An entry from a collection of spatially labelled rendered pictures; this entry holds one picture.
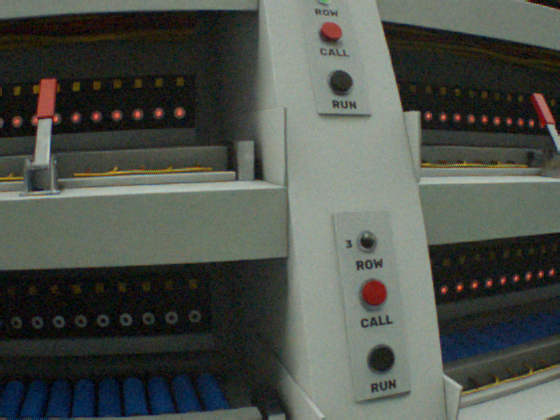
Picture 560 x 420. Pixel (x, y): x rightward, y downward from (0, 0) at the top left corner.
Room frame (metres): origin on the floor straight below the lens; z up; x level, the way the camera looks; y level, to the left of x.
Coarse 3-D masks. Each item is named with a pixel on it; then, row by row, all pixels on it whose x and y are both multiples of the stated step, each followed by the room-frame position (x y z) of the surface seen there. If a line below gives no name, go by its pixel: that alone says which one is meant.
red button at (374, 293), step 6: (372, 282) 0.35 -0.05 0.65; (378, 282) 0.35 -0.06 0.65; (366, 288) 0.35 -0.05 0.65; (372, 288) 0.35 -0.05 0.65; (378, 288) 0.35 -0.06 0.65; (384, 288) 0.35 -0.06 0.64; (366, 294) 0.35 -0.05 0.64; (372, 294) 0.35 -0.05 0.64; (378, 294) 0.35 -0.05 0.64; (384, 294) 0.35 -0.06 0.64; (366, 300) 0.35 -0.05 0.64; (372, 300) 0.35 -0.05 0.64; (378, 300) 0.35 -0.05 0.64; (384, 300) 0.35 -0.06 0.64
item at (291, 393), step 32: (0, 352) 0.44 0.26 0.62; (32, 352) 0.45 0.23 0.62; (64, 352) 0.45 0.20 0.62; (96, 352) 0.46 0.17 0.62; (128, 352) 0.47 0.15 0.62; (160, 352) 0.48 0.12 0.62; (256, 352) 0.47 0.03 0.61; (224, 384) 0.48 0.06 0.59; (256, 384) 0.48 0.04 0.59; (288, 384) 0.38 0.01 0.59; (288, 416) 0.39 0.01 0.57; (320, 416) 0.33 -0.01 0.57
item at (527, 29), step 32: (384, 0) 0.38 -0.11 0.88; (416, 0) 0.39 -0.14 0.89; (448, 0) 0.40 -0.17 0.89; (480, 0) 0.41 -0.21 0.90; (512, 0) 0.42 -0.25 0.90; (544, 0) 0.63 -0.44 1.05; (384, 32) 0.52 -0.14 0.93; (416, 32) 0.51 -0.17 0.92; (448, 32) 0.57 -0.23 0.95; (480, 32) 0.42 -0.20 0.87; (512, 32) 0.43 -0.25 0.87; (544, 32) 0.44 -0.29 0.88; (544, 64) 0.64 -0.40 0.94
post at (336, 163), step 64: (256, 64) 0.38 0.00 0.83; (384, 64) 0.37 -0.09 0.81; (320, 128) 0.35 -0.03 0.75; (384, 128) 0.36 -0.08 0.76; (320, 192) 0.35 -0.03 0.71; (384, 192) 0.36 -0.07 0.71; (320, 256) 0.35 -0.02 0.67; (256, 320) 0.47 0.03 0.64; (320, 320) 0.35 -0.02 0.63; (320, 384) 0.35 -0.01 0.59
